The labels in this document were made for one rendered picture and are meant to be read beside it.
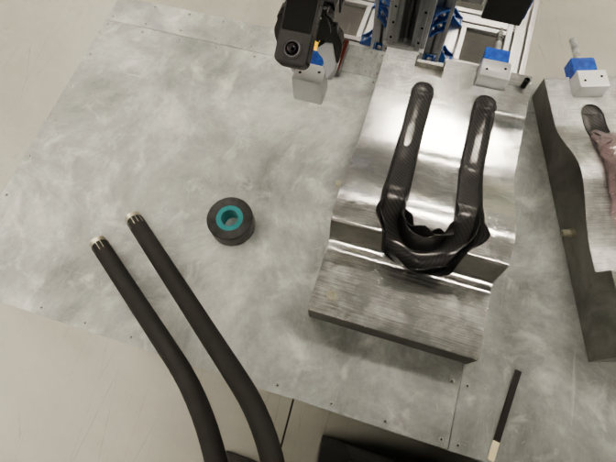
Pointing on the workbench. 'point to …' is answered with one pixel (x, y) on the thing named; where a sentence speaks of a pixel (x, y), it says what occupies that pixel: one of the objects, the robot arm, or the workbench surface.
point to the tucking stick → (504, 415)
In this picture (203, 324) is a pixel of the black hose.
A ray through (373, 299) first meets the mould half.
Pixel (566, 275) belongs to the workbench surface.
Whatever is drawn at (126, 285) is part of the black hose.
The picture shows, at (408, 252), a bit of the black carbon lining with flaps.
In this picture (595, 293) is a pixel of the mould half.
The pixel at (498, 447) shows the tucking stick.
